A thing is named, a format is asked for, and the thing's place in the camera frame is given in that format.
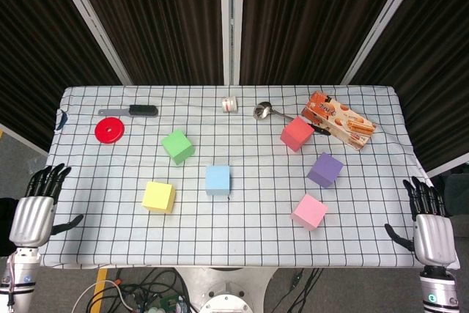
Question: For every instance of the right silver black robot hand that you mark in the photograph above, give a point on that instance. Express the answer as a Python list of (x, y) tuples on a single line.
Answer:
[(434, 239)]

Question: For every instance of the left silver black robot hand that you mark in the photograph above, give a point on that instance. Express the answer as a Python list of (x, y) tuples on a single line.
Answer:
[(31, 221)]

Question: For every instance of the yellow foam cube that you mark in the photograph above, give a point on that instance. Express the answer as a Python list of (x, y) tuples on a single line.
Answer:
[(157, 197)]

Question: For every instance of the green foam cube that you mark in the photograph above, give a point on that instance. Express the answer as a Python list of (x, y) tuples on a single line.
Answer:
[(177, 146)]

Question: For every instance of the red foam cube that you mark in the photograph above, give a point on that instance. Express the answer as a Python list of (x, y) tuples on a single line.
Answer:
[(297, 133)]

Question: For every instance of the blue foam cube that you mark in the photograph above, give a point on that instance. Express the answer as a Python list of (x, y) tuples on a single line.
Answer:
[(217, 180)]

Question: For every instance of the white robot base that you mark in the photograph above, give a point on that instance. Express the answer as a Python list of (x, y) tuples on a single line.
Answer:
[(223, 283)]

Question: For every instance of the pink foam cube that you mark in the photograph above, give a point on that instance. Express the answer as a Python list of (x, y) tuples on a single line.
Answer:
[(309, 212)]

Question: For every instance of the purple foam cube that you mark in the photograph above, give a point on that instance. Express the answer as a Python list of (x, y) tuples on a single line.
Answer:
[(324, 170)]

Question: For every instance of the person leg black trousers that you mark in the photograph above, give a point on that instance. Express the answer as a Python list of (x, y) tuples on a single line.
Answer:
[(6, 225)]

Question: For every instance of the blue table clip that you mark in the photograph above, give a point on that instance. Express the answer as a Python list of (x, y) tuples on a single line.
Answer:
[(63, 119)]

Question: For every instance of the red plastic disc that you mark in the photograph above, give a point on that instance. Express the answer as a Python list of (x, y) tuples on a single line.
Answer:
[(109, 130)]

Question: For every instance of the orange biscuit box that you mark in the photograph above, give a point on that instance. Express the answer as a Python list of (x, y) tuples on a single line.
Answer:
[(340, 118)]

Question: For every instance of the floor power strip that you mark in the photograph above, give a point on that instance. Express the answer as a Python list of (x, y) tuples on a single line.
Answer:
[(168, 303)]

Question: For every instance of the dark curtain panel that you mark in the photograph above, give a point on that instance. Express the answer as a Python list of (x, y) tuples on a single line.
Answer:
[(432, 52), (165, 16), (36, 52), (300, 16)]

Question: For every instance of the white black checked tablecloth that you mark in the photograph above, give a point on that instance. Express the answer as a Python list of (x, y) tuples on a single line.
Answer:
[(234, 239)]

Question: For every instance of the white frame rail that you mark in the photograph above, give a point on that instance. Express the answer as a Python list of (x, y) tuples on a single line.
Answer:
[(22, 140), (448, 169)]

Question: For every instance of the white frame post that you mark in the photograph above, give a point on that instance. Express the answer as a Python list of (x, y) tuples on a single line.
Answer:
[(383, 21), (231, 16), (91, 23)]

